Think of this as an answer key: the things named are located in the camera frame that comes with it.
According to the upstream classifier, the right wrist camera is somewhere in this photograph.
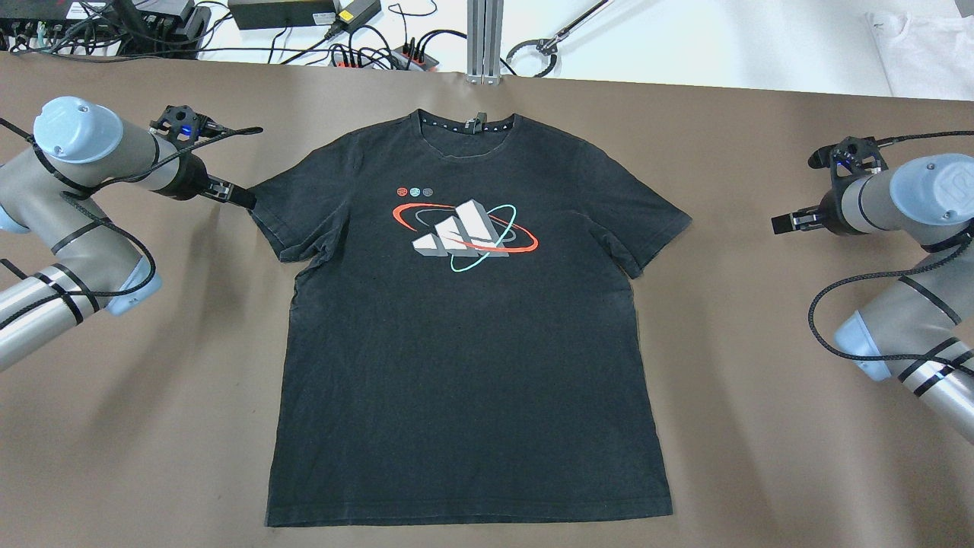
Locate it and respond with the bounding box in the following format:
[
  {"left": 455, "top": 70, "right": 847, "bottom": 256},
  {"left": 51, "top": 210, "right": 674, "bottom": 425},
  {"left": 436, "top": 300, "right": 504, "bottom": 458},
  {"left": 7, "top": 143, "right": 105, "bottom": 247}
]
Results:
[{"left": 807, "top": 136, "right": 888, "bottom": 183}]

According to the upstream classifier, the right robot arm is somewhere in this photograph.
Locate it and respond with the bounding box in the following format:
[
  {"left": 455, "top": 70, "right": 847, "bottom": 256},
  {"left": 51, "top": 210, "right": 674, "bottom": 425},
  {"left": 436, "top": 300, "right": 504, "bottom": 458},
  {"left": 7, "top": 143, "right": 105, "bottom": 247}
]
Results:
[{"left": 772, "top": 153, "right": 973, "bottom": 441}]

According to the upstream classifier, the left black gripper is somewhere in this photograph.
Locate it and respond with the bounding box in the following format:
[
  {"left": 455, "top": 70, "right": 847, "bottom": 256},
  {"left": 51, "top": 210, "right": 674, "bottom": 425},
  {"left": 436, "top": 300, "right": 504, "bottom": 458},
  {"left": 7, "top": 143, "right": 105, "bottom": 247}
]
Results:
[{"left": 171, "top": 154, "right": 256, "bottom": 209}]

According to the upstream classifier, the black graphic t-shirt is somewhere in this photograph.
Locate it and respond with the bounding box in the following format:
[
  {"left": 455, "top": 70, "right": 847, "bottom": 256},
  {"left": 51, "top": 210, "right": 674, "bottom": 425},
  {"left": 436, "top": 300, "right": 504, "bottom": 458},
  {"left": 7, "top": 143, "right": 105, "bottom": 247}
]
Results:
[{"left": 251, "top": 110, "right": 692, "bottom": 527}]

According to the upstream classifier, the aluminium frame post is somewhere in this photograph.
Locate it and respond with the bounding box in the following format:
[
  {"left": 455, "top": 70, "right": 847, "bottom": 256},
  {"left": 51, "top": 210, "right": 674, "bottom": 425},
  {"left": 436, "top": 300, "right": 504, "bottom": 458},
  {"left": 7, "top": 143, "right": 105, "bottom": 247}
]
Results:
[{"left": 466, "top": 0, "right": 504, "bottom": 84}]

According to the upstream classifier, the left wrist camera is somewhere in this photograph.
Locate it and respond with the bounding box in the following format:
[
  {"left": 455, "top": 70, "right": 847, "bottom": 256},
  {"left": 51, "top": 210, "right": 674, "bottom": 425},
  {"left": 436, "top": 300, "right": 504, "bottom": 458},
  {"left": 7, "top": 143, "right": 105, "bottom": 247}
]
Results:
[{"left": 149, "top": 105, "right": 227, "bottom": 148}]

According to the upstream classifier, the white cloth on table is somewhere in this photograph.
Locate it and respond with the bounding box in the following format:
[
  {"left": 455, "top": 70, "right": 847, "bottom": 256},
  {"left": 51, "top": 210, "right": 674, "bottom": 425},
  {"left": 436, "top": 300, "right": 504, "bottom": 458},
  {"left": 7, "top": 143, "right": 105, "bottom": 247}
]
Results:
[{"left": 864, "top": 11, "right": 973, "bottom": 101}]

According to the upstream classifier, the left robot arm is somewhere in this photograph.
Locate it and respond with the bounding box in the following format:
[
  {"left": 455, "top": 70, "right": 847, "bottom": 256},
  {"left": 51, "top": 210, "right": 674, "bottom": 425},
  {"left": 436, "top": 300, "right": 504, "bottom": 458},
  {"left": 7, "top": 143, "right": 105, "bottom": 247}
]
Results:
[{"left": 1, "top": 96, "right": 259, "bottom": 370}]

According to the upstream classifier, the red black usb hub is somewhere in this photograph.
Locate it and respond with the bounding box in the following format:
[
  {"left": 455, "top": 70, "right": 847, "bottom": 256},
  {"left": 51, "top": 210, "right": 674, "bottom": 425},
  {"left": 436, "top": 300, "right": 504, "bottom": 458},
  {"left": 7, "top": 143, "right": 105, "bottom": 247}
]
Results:
[{"left": 326, "top": 46, "right": 440, "bottom": 72}]

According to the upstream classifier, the black power adapter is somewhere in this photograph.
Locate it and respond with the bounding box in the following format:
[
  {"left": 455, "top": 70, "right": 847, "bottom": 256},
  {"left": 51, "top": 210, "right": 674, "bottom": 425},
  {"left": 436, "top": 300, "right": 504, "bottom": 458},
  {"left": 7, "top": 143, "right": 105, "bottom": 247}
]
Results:
[{"left": 228, "top": 1, "right": 380, "bottom": 30}]

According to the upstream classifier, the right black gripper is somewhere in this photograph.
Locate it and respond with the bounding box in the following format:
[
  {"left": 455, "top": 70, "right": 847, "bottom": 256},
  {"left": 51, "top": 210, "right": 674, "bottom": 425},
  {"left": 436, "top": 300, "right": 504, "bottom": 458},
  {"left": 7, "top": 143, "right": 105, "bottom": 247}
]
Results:
[{"left": 770, "top": 190, "right": 848, "bottom": 235}]

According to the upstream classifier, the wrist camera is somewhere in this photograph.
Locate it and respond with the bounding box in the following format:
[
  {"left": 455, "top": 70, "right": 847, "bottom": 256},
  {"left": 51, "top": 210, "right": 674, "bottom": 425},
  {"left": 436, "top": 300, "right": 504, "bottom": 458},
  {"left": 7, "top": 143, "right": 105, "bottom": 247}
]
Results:
[
  {"left": 149, "top": 105, "right": 227, "bottom": 148},
  {"left": 807, "top": 136, "right": 888, "bottom": 183}
]

